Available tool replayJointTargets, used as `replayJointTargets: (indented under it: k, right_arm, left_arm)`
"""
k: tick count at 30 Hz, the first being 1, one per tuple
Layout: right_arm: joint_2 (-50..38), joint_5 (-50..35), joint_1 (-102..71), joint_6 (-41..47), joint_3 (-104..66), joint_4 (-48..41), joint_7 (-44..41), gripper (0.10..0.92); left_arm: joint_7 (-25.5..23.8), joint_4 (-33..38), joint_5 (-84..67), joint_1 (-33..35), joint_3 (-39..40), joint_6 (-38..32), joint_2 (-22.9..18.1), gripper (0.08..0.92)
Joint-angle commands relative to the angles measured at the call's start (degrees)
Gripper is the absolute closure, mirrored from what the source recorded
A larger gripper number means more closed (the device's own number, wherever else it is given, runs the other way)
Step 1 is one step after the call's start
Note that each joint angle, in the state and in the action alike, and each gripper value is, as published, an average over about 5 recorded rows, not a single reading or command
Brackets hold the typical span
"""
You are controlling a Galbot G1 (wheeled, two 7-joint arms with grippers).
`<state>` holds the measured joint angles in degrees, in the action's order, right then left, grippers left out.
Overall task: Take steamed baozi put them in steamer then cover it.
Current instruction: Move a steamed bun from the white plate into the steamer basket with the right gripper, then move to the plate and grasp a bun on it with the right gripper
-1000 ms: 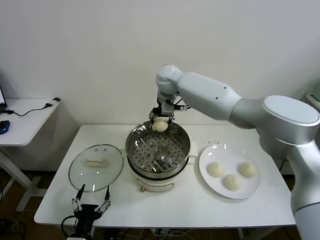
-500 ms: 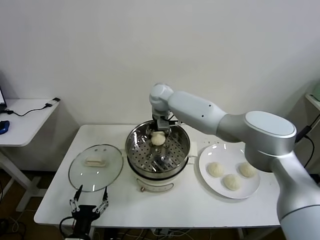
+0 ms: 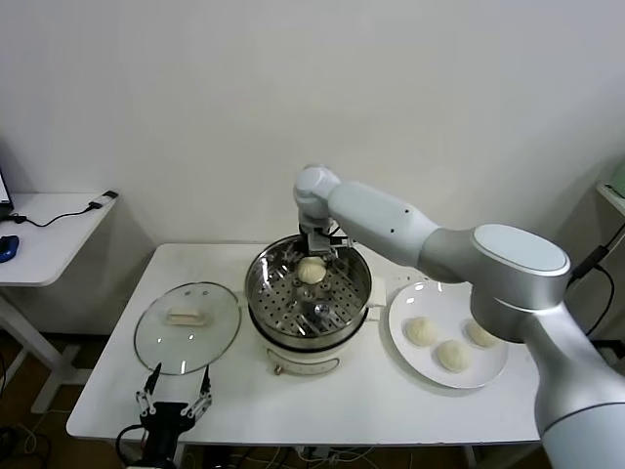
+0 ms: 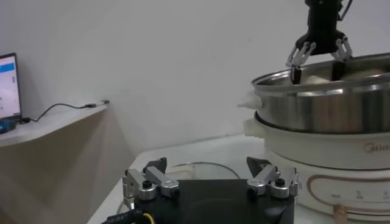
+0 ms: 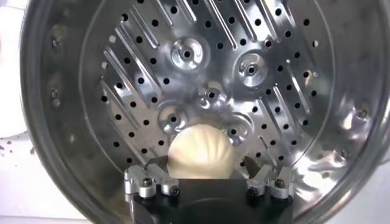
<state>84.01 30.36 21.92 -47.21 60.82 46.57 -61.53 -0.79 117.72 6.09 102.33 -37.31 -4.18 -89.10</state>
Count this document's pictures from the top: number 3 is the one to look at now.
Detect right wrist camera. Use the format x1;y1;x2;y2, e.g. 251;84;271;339
314;232;353;255

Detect black laptop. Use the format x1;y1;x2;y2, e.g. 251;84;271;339
0;168;15;221

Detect round glass pot lid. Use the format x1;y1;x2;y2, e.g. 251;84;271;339
134;281;242;376

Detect white steamed baozi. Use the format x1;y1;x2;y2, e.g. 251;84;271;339
464;320;499;349
435;339;474;373
296;256;327;285
402;316;438;348

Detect white power strip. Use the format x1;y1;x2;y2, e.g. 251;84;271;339
296;446;343;464

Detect stainless steel steamer basket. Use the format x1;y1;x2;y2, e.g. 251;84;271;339
243;234;372;341

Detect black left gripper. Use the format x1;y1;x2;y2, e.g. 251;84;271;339
135;362;215;461

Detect white side table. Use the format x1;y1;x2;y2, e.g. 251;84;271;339
0;193;118;416

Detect thin black desk cable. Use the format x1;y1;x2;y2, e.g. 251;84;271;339
9;202;99;230

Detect white floor cable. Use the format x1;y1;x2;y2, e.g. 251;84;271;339
19;423;50;455

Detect cream electric cooking pot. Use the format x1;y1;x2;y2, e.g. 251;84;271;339
229;263;387;377

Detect black and white adapter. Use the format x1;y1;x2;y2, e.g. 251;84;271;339
87;192;119;211

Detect white round plate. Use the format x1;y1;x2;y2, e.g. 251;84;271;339
388;280;509;391

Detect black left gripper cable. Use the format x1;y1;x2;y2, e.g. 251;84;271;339
115;423;150;465

